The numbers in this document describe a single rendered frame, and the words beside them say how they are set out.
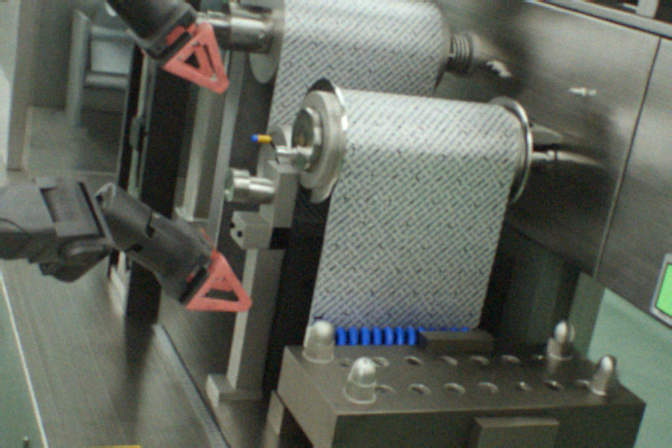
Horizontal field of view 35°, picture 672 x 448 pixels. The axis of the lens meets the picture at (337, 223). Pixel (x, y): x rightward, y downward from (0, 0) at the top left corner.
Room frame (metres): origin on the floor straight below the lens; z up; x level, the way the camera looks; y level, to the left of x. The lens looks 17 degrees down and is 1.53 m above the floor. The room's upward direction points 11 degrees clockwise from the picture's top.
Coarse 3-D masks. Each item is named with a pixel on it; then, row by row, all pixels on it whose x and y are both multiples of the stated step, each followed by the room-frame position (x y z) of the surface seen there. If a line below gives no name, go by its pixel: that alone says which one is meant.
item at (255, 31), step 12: (228, 12) 1.42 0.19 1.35; (240, 12) 1.42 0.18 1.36; (252, 12) 1.43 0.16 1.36; (264, 12) 1.44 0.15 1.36; (228, 24) 1.42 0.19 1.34; (240, 24) 1.41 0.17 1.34; (252, 24) 1.42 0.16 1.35; (264, 24) 1.43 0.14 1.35; (228, 36) 1.41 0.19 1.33; (240, 36) 1.41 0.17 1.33; (252, 36) 1.42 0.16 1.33; (264, 36) 1.42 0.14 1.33; (228, 48) 1.42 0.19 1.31; (240, 48) 1.42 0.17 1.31; (252, 48) 1.43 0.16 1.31; (264, 48) 1.43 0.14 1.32
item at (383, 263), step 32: (352, 224) 1.19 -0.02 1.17; (384, 224) 1.21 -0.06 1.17; (416, 224) 1.23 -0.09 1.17; (448, 224) 1.24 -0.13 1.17; (480, 224) 1.26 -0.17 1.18; (352, 256) 1.19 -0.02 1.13; (384, 256) 1.21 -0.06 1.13; (416, 256) 1.23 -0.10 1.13; (448, 256) 1.25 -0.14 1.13; (480, 256) 1.27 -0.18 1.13; (320, 288) 1.18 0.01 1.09; (352, 288) 1.20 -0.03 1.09; (384, 288) 1.21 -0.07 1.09; (416, 288) 1.23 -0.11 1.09; (448, 288) 1.25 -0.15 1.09; (480, 288) 1.27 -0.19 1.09; (352, 320) 1.20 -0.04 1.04; (384, 320) 1.22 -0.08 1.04; (416, 320) 1.24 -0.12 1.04; (448, 320) 1.26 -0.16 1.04
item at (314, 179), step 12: (312, 96) 1.24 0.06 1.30; (324, 96) 1.22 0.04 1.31; (300, 108) 1.27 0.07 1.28; (312, 108) 1.24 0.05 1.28; (324, 108) 1.20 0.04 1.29; (324, 120) 1.20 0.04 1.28; (336, 120) 1.19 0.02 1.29; (324, 132) 1.19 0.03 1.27; (336, 132) 1.18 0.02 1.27; (516, 132) 1.30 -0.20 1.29; (324, 144) 1.19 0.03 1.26; (336, 144) 1.18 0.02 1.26; (324, 156) 1.18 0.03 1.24; (324, 168) 1.18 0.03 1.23; (516, 168) 1.29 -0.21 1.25; (300, 180) 1.23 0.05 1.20; (312, 180) 1.20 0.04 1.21; (324, 180) 1.19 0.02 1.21
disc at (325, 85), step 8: (320, 80) 1.25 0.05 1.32; (328, 80) 1.23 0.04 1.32; (312, 88) 1.27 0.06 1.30; (320, 88) 1.25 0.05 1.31; (328, 88) 1.23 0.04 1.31; (336, 88) 1.21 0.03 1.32; (304, 96) 1.29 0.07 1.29; (336, 96) 1.20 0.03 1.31; (336, 104) 1.20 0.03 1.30; (336, 112) 1.19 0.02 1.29; (344, 112) 1.18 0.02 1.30; (344, 120) 1.18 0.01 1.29; (344, 128) 1.17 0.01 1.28; (344, 136) 1.17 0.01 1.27; (344, 144) 1.17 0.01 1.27; (336, 152) 1.18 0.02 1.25; (344, 152) 1.17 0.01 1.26; (336, 160) 1.17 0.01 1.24; (336, 168) 1.17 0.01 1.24; (328, 176) 1.18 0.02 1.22; (336, 176) 1.17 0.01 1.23; (328, 184) 1.18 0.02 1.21; (336, 184) 1.17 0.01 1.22; (304, 192) 1.24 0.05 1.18; (312, 192) 1.22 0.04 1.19; (320, 192) 1.20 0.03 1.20; (328, 192) 1.18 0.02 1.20; (312, 200) 1.22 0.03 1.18; (320, 200) 1.20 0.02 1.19
